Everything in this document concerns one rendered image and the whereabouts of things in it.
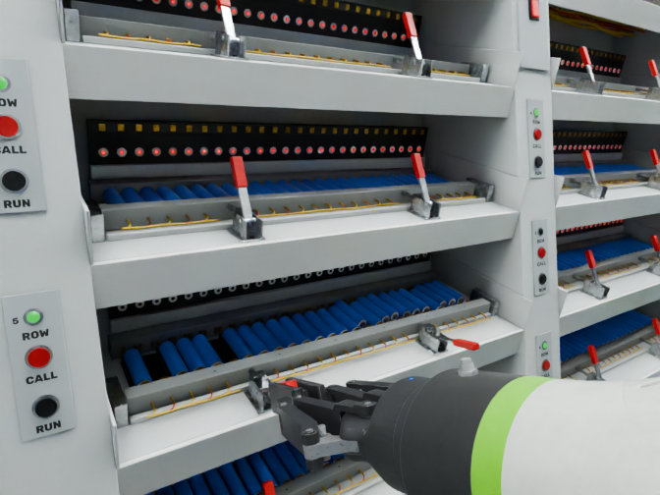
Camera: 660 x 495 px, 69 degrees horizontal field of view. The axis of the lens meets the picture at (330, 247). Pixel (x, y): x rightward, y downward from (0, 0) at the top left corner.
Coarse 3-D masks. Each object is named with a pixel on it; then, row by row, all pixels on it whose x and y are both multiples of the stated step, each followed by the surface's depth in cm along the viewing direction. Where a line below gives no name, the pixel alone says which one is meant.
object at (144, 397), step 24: (432, 312) 73; (456, 312) 74; (480, 312) 77; (336, 336) 64; (360, 336) 65; (384, 336) 67; (240, 360) 57; (264, 360) 57; (288, 360) 59; (312, 360) 61; (144, 384) 51; (168, 384) 52; (192, 384) 52; (216, 384) 54; (144, 408) 50
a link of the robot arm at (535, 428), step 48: (528, 384) 24; (576, 384) 22; (624, 384) 20; (480, 432) 23; (528, 432) 21; (576, 432) 19; (624, 432) 17; (480, 480) 22; (528, 480) 20; (576, 480) 18; (624, 480) 16
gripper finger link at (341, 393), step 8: (328, 392) 44; (336, 392) 43; (344, 392) 42; (352, 392) 41; (360, 392) 41; (368, 392) 38; (376, 392) 38; (336, 400) 43; (360, 400) 39; (376, 400) 37
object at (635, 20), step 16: (560, 0) 80; (576, 0) 82; (592, 0) 85; (608, 0) 87; (624, 0) 90; (640, 0) 92; (656, 0) 100; (560, 16) 100; (576, 16) 100; (592, 16) 104; (608, 16) 89; (624, 16) 91; (640, 16) 94; (656, 16) 97; (608, 32) 116; (624, 32) 114
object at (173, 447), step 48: (288, 288) 72; (336, 288) 77; (480, 288) 82; (480, 336) 73; (240, 384) 56; (336, 384) 58; (144, 432) 48; (192, 432) 49; (240, 432) 51; (144, 480) 46
